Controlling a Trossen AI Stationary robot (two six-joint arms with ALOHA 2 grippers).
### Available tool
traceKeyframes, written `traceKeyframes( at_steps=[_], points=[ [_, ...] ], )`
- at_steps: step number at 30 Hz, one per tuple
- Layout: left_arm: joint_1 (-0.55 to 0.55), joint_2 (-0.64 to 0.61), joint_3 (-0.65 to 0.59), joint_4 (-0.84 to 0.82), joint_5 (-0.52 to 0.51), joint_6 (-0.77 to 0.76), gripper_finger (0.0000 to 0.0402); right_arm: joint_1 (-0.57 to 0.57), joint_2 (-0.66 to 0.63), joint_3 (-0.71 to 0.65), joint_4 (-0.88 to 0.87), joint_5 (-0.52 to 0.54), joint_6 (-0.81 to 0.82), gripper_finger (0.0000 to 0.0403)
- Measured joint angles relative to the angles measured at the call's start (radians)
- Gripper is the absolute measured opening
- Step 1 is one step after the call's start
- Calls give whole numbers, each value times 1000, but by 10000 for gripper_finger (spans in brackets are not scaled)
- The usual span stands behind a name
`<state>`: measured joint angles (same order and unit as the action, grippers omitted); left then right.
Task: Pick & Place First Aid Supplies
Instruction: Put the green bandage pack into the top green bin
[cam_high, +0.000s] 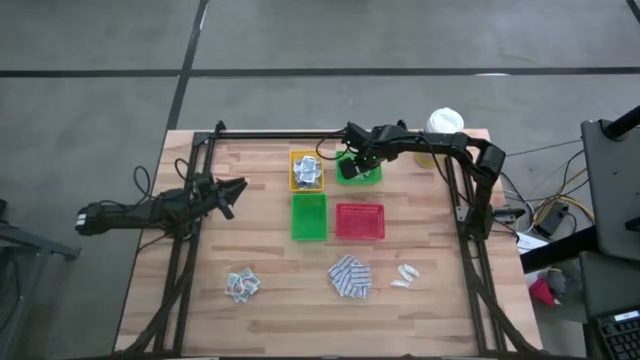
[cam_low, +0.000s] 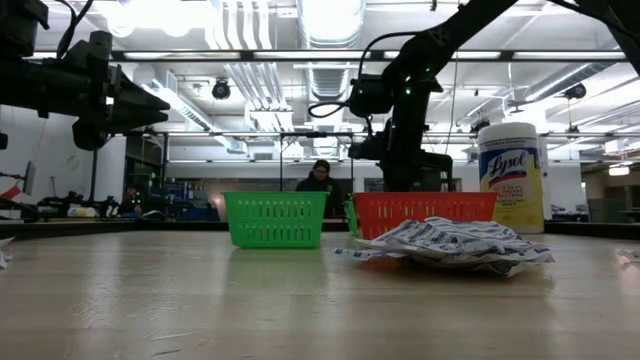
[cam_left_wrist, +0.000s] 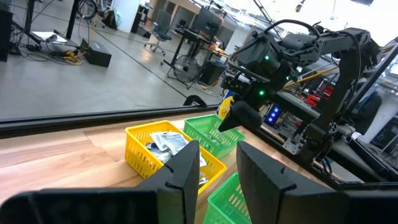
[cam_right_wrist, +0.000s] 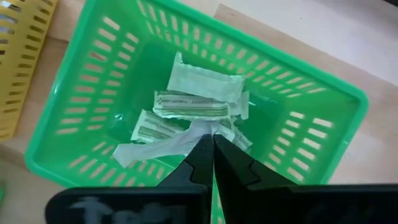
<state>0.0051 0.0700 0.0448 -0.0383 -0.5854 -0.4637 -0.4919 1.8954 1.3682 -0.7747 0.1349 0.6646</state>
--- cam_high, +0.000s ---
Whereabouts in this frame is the green plastic basket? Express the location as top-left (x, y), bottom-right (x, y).
top-left (290, 193), bottom-right (328, 242)
top-left (334, 150), bottom-right (383, 186)

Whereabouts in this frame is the black laptop keyboard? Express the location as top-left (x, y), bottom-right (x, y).
top-left (593, 308), bottom-right (640, 360)

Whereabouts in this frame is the grey metal stand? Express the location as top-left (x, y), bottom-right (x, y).
top-left (0, 199), bottom-right (82, 360)

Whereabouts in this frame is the Lysol wipes canister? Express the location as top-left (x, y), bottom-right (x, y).
top-left (412, 106), bottom-right (465, 169)

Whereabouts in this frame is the black metal table frame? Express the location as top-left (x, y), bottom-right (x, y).
top-left (114, 119), bottom-right (541, 359)

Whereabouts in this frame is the black floor cable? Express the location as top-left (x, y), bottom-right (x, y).
top-left (498, 169), bottom-right (526, 211)

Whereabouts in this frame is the red plastic basket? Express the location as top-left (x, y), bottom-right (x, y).
top-left (334, 202), bottom-right (387, 241)

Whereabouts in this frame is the red cloth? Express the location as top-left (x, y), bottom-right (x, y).
top-left (528, 277), bottom-right (560, 306)

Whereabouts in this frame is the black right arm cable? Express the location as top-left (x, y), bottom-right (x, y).
top-left (314, 127), bottom-right (474, 204)

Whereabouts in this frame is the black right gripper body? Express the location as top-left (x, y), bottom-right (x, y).
top-left (347, 122), bottom-right (401, 166)

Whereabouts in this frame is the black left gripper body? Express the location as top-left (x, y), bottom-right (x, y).
top-left (189, 172), bottom-right (235, 221)

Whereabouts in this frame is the yellow plastic basket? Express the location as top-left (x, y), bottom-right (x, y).
top-left (287, 148), bottom-right (325, 194)

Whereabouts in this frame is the black pole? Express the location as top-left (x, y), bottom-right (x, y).
top-left (601, 103), bottom-right (640, 140)

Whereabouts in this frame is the yellow floor cable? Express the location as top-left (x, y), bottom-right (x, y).
top-left (532, 167), bottom-right (595, 226)

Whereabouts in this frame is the black power adapter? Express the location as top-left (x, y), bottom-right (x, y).
top-left (533, 201), bottom-right (570, 238)

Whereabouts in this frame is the grey cloth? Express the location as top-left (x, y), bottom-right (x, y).
top-left (542, 266), bottom-right (579, 297)

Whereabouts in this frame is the white paper sheet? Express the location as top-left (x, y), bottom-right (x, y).
top-left (514, 230), bottom-right (550, 255)

